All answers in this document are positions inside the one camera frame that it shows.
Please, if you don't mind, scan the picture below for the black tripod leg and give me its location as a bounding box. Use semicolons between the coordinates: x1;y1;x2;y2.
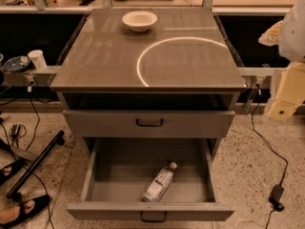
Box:
7;131;65;201

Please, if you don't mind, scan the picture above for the black slipper foot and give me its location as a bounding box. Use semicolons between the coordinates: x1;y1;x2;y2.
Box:
0;159;25;185
0;195;51;229

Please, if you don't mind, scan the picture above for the black power cable right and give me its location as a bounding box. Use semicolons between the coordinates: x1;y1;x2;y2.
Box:
250;86;290;187

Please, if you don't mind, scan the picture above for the closed upper drawer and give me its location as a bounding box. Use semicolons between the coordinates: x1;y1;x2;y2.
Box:
63;110;234;138

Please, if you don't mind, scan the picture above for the black slipper foot near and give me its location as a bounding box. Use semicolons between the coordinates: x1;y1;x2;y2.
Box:
0;195;51;229

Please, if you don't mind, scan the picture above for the white paper cup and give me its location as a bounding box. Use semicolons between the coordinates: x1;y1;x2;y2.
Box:
28;50;47;70

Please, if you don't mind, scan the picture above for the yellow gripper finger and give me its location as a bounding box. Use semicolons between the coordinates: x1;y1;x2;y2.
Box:
258;21;282;47
266;62;305;123

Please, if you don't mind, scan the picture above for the grey drawer cabinet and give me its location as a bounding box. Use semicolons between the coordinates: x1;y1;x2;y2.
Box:
51;8;246;155

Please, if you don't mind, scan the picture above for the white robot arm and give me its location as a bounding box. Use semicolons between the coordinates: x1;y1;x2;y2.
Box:
258;0;305;122

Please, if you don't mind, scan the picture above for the black power adapter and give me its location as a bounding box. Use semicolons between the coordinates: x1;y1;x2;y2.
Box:
269;184;284;212

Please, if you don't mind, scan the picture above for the open middle drawer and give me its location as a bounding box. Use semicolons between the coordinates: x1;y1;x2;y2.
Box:
67;138;234;223

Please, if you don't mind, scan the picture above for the dark blue plate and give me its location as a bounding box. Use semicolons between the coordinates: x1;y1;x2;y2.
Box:
3;56;31;73

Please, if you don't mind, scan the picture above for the black slipper foot far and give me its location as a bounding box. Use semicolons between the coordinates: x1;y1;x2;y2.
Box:
0;159;25;185

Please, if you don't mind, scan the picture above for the white ceramic bowl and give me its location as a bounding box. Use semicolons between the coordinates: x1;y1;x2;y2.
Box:
122;10;157;32

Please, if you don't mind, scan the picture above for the black cable left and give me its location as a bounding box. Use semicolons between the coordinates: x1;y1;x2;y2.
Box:
24;86;42;152

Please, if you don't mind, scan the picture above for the small black floor device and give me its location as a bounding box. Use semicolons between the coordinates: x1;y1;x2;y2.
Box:
10;124;21;140

